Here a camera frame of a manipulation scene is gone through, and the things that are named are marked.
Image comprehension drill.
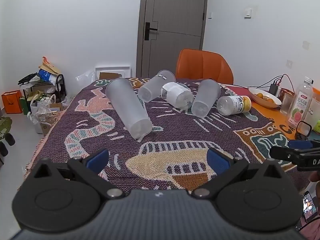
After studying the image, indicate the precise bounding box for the white framed board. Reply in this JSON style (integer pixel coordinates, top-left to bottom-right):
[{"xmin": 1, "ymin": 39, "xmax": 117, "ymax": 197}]
[{"xmin": 95, "ymin": 66, "xmax": 132, "ymax": 81}]

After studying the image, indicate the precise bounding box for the grey door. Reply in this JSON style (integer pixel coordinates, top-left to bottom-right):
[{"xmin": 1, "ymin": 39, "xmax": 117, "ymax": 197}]
[{"xmin": 136, "ymin": 0, "xmax": 209, "ymax": 78}]

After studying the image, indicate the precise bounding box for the orange chair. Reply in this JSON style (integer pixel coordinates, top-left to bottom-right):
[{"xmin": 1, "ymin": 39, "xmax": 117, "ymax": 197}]
[{"xmin": 175, "ymin": 48, "xmax": 234, "ymax": 85}]

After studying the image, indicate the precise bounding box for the white oval bowl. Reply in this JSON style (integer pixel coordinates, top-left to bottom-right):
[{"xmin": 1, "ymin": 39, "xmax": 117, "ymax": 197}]
[{"xmin": 248, "ymin": 88, "xmax": 282, "ymax": 109}]

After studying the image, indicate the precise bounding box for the frosted cup with sticker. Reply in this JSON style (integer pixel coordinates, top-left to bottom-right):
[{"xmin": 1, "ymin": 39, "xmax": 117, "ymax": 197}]
[{"xmin": 138, "ymin": 70, "xmax": 176, "ymax": 103}]

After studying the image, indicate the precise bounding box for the green camouflage stool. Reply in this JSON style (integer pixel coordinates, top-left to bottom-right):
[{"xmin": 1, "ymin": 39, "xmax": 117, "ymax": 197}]
[{"xmin": 0, "ymin": 116, "xmax": 16, "ymax": 156}]

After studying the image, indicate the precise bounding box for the orange paper bag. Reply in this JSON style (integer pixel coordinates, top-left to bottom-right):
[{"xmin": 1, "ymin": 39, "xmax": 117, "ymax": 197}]
[{"xmin": 1, "ymin": 90, "xmax": 23, "ymax": 115}]

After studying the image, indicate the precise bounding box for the pink labelled juice bottle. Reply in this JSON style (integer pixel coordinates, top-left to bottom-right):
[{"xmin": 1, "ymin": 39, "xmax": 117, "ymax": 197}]
[{"xmin": 287, "ymin": 77, "xmax": 314, "ymax": 127}]

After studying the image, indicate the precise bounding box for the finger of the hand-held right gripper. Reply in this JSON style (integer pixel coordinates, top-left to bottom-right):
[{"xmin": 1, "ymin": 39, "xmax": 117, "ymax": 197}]
[
  {"xmin": 287, "ymin": 139, "xmax": 320, "ymax": 151},
  {"xmin": 269, "ymin": 145, "xmax": 301, "ymax": 162}
]

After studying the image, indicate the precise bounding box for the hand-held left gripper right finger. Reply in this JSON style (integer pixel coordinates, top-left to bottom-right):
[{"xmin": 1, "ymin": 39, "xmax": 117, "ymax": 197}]
[{"xmin": 192, "ymin": 148, "xmax": 287, "ymax": 200}]

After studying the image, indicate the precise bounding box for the cardboard box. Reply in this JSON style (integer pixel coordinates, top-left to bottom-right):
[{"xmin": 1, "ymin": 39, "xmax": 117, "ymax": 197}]
[{"xmin": 99, "ymin": 72, "xmax": 123, "ymax": 80}]

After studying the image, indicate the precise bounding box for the yellow capped clear bottle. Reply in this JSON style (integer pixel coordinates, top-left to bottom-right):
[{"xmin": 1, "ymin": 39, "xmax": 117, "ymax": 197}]
[{"xmin": 216, "ymin": 95, "xmax": 252, "ymax": 116}]

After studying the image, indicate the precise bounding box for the black framed magnifier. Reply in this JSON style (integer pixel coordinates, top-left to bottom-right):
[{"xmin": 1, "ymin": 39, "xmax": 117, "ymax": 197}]
[{"xmin": 294, "ymin": 121, "xmax": 313, "ymax": 141}]

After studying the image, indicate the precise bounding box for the brown paper bag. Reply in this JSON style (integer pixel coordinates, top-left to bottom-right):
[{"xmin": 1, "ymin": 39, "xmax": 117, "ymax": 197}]
[{"xmin": 38, "ymin": 56, "xmax": 62, "ymax": 75}]

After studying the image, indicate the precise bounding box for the white labelled plastic cup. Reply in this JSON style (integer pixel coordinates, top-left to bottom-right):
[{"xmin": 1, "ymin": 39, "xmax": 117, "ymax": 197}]
[{"xmin": 161, "ymin": 82, "xmax": 194, "ymax": 110}]

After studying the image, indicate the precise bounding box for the short frosted plastic cup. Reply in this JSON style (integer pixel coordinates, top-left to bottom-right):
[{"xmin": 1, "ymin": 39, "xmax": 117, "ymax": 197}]
[{"xmin": 191, "ymin": 79, "xmax": 222, "ymax": 118}]

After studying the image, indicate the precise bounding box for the black power adapter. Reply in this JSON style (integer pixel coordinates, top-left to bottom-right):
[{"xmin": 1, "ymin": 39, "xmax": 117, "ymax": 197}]
[{"xmin": 268, "ymin": 80, "xmax": 283, "ymax": 97}]

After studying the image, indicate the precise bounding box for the black door handle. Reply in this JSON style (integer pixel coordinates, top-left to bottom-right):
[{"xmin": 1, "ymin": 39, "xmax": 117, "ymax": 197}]
[{"xmin": 144, "ymin": 22, "xmax": 158, "ymax": 41}]

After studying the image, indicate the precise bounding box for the blue and white bag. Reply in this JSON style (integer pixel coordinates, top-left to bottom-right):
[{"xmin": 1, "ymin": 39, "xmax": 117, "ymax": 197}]
[{"xmin": 37, "ymin": 69, "xmax": 58, "ymax": 86}]

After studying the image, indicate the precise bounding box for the smartphone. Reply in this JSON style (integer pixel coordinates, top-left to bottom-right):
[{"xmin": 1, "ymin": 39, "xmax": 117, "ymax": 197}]
[{"xmin": 302, "ymin": 191, "xmax": 319, "ymax": 222}]

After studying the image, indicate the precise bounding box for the red cable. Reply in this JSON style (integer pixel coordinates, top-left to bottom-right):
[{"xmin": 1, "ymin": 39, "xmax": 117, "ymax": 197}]
[{"xmin": 274, "ymin": 74, "xmax": 296, "ymax": 91}]

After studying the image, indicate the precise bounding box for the black metal rack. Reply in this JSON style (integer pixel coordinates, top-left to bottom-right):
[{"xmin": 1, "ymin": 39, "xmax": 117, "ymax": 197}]
[{"xmin": 18, "ymin": 73, "xmax": 67, "ymax": 107}]

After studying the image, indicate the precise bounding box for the clear plastic bag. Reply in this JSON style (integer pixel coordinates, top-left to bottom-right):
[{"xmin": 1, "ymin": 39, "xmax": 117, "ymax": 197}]
[{"xmin": 27, "ymin": 93, "xmax": 65, "ymax": 133}]

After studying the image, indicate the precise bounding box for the tall frosted plastic cup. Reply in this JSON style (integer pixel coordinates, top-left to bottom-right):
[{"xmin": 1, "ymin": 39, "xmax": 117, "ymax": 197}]
[{"xmin": 105, "ymin": 78, "xmax": 153, "ymax": 139}]

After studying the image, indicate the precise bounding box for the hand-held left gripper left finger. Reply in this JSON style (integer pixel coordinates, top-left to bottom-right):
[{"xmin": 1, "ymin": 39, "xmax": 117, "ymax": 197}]
[{"xmin": 32, "ymin": 148, "xmax": 125, "ymax": 200}]

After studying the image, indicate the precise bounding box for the clear drinking glass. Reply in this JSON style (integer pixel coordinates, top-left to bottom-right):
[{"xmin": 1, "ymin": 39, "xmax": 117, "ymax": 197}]
[{"xmin": 279, "ymin": 96, "xmax": 298, "ymax": 116}]

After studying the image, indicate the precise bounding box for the black cable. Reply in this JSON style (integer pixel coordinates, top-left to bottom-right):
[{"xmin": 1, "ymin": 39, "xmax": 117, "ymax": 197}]
[{"xmin": 254, "ymin": 76, "xmax": 283, "ymax": 88}]

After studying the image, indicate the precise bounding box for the printed woven blanket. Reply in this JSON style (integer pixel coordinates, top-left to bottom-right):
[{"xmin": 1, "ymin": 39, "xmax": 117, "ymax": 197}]
[{"xmin": 24, "ymin": 77, "xmax": 311, "ymax": 193}]

